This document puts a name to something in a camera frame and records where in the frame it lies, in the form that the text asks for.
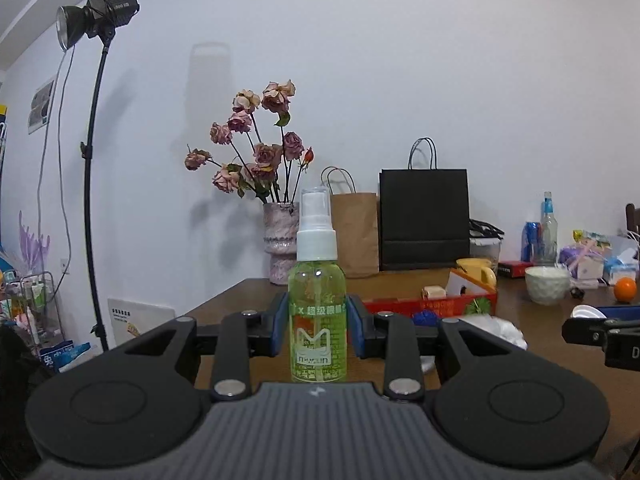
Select wall poster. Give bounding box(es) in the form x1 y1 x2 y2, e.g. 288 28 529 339
27 77 56 135

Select green spray bottle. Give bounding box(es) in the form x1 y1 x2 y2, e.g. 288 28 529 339
288 186 349 384

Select translucent white plastic container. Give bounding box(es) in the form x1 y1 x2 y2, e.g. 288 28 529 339
419 315 529 375

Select clear container with black lid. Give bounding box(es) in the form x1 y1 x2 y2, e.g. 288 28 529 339
468 218 505 274

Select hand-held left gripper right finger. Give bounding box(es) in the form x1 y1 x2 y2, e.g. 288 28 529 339
347 294 528 402

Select blue packet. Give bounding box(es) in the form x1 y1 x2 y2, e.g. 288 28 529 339
39 341 92 372

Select white flat box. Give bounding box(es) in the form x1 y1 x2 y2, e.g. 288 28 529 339
107 298 177 349

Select red cardboard box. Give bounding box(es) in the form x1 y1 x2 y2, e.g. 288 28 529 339
362 268 499 319

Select wire storage rack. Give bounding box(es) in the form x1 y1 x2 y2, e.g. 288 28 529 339
1 270 64 357

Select black paper bag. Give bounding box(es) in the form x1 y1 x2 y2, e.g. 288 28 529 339
378 137 471 272

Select white textured bowl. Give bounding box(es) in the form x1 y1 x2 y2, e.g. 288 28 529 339
524 266 572 306

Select pink speckled vase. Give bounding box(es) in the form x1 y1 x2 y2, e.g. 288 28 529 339
262 201 301 286

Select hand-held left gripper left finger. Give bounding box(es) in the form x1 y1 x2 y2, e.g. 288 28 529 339
111 294 291 402

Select dried pink roses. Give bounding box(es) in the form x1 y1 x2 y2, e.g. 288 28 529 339
184 79 316 205

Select yellow mug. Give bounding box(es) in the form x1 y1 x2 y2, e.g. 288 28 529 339
455 257 498 290

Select blue drink can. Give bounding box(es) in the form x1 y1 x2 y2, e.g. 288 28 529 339
521 220 543 262

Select orange fruit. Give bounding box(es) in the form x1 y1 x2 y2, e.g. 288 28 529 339
613 277 639 304

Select grey power cable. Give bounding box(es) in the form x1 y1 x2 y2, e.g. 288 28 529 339
36 46 77 277

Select clear glass bottle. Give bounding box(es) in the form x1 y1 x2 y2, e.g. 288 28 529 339
539 191 559 265

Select brown paper bag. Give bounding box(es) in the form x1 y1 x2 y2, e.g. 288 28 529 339
320 166 380 280

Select yellow green snack packet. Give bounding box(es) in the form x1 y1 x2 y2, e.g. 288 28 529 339
572 229 613 249

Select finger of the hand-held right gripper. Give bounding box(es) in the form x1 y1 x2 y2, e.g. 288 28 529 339
595 305 640 320
561 317 609 346

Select small red box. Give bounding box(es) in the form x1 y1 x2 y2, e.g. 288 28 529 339
498 260 534 279

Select purple plastic item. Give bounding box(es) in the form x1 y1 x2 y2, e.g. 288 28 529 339
558 244 592 268

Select black studio light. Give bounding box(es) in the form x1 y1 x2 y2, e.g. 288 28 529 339
56 0 141 52

